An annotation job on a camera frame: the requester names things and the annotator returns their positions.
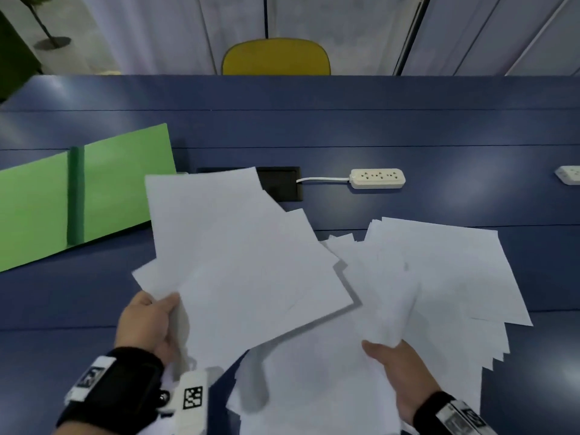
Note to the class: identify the thin black partition post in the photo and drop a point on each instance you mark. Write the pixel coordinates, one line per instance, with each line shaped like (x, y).
(266, 18)

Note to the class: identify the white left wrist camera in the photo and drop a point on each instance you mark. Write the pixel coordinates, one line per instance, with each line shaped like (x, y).
(190, 398)

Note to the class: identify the green sofa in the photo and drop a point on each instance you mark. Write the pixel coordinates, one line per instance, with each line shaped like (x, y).
(16, 63)

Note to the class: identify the yellow chair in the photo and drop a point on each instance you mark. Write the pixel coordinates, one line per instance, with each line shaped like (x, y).
(276, 58)

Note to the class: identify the white power strip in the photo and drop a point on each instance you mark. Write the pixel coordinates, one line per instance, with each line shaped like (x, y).
(568, 175)
(378, 178)

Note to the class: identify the thick black partition post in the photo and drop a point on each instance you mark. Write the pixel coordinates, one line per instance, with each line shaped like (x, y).
(410, 38)

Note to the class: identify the person's left hand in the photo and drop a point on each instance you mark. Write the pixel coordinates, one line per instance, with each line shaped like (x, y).
(145, 326)

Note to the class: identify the person's right hand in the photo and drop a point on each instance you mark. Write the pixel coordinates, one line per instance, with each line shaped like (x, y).
(403, 380)

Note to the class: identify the pile of white papers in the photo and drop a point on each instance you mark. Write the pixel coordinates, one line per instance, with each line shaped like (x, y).
(281, 276)

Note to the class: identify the white curtain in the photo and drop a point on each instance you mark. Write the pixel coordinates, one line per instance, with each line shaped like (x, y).
(158, 36)

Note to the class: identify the green folder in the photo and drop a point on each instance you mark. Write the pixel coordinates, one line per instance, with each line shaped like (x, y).
(36, 208)

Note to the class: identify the green potted plant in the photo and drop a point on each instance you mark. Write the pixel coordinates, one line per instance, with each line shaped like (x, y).
(38, 18)

